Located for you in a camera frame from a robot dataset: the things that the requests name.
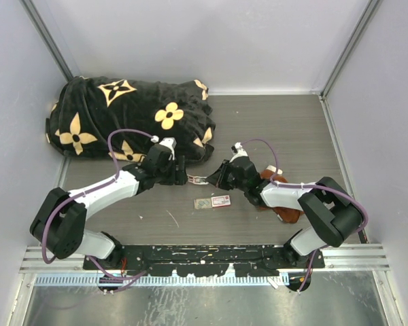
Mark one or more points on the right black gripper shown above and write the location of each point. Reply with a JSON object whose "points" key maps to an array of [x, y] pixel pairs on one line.
{"points": [[217, 179]]}

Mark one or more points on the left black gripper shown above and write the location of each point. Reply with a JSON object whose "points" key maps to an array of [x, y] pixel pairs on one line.
{"points": [[177, 177]]}

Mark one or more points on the red white staple box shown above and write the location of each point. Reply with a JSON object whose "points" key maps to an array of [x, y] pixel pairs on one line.
{"points": [[212, 203]]}

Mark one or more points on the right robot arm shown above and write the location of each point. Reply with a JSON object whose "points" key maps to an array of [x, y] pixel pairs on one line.
{"points": [[333, 214]]}

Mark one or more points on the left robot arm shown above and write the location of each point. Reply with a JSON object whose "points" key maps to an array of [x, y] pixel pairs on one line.
{"points": [[60, 224]]}

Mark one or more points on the brown cloth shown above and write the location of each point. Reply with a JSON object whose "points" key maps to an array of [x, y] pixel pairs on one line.
{"points": [[284, 214]]}

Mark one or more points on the black floral plush blanket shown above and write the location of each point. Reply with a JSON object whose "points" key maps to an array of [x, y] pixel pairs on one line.
{"points": [[101, 117]]}

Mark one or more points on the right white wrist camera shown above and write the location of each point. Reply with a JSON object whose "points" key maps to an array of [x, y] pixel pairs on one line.
{"points": [[238, 151]]}

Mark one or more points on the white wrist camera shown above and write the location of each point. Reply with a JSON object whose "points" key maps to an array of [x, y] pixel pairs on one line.
{"points": [[238, 151], [170, 144]]}

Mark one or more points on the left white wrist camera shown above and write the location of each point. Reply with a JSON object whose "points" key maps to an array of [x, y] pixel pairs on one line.
{"points": [[170, 144]]}

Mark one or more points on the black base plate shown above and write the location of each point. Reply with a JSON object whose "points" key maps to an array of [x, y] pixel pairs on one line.
{"points": [[204, 260]]}

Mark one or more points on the white slotted cable duct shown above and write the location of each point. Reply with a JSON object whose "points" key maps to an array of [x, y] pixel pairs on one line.
{"points": [[98, 279]]}

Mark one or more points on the aluminium front rail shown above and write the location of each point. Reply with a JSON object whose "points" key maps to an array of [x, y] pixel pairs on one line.
{"points": [[351, 257]]}

